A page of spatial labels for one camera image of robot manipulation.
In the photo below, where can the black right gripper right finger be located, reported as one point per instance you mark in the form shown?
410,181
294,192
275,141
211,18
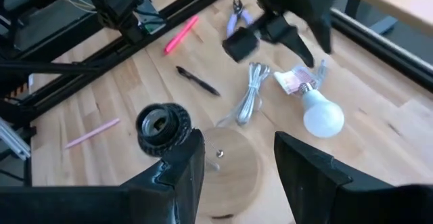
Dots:
324,190

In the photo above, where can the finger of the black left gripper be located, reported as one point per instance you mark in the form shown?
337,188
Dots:
280,29
324,31

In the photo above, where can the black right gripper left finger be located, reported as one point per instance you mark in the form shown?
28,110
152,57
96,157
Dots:
162,197

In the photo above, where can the wooden base metal pole lamp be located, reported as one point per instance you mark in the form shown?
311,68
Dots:
233,183

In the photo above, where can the white light bulb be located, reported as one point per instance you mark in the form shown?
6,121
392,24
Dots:
323,117

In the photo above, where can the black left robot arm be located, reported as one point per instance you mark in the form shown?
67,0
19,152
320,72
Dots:
115,4

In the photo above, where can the clear plastic bag with label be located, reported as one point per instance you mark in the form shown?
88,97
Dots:
292,80

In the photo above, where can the light wooden side table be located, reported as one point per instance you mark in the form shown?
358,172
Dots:
399,0

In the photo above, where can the pale pink pencil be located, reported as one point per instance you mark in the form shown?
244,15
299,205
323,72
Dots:
93,133

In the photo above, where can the black pen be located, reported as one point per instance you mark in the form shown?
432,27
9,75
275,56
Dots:
198,81

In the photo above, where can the bright pink highlighter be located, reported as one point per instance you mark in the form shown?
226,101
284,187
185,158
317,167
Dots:
181,34

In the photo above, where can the green circuit board box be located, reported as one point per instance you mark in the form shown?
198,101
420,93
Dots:
149,24

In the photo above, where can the silver aluminium profile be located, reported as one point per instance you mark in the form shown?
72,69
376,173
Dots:
13,139

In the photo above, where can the black table frame rail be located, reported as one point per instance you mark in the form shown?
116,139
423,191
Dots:
372,48
101,65

